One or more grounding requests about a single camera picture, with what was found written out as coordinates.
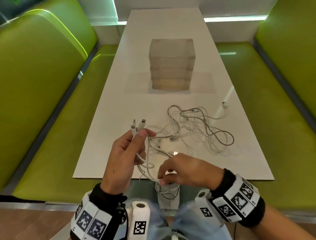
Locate person's right hand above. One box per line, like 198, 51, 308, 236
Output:
157, 153, 225, 191

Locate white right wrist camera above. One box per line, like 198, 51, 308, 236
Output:
195, 190, 224, 226

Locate person's left hand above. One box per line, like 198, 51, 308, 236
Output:
101, 129, 157, 196

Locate green padded bench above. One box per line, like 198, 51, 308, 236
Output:
0, 0, 119, 204
215, 0, 316, 213

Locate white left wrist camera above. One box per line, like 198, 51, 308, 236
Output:
126, 201, 151, 240

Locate white charging cable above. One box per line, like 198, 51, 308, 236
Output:
132, 119, 158, 182
131, 125, 155, 180
136, 119, 163, 184

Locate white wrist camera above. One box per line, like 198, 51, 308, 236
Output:
126, 201, 151, 240
195, 190, 224, 226

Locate white light strip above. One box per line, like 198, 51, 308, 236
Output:
203, 15, 268, 23

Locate marker wrist band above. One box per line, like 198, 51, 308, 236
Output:
70, 183, 128, 240
210, 169, 266, 228

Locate grey charging cable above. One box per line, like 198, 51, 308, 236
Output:
167, 105, 235, 147

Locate tangle of white cables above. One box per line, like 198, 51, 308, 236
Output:
146, 101, 231, 159

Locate left marker wrist band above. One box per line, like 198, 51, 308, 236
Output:
70, 183, 128, 240

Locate stack of clear plastic boxes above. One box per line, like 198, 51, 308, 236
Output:
149, 38, 194, 90

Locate person's blue jeans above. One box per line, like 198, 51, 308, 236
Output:
148, 201, 234, 240

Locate person's right forearm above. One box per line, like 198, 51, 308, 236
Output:
243, 205, 316, 240

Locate right marker wrist band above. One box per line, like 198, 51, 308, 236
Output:
210, 169, 266, 228

